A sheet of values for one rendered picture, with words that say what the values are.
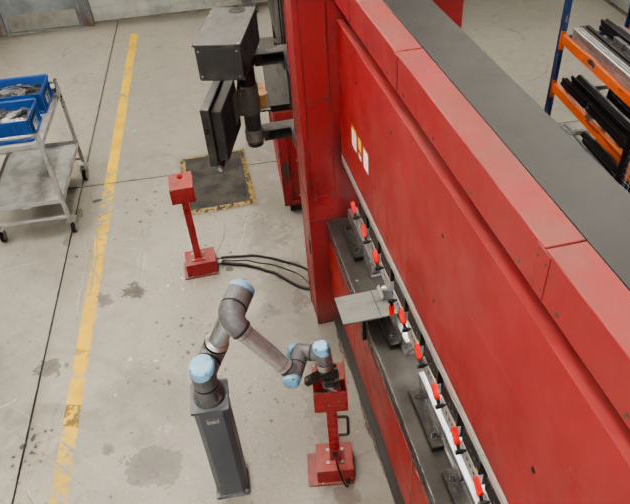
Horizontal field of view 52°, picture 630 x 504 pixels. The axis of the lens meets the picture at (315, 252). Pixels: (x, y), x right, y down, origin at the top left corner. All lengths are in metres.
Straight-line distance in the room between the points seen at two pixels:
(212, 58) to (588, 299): 2.48
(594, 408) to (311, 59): 2.28
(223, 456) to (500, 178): 2.22
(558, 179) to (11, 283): 4.41
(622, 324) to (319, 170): 2.50
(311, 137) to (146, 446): 2.00
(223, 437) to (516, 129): 2.08
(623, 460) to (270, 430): 2.72
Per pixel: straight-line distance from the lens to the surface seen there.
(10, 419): 4.50
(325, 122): 3.49
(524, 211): 1.59
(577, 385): 1.57
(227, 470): 3.55
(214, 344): 3.01
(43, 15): 9.80
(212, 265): 4.86
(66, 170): 5.87
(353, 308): 3.13
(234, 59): 3.42
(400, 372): 3.04
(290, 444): 3.88
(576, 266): 1.47
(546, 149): 1.83
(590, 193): 1.69
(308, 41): 3.28
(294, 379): 2.80
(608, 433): 1.51
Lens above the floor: 3.25
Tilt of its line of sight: 41 degrees down
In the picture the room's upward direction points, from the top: 5 degrees counter-clockwise
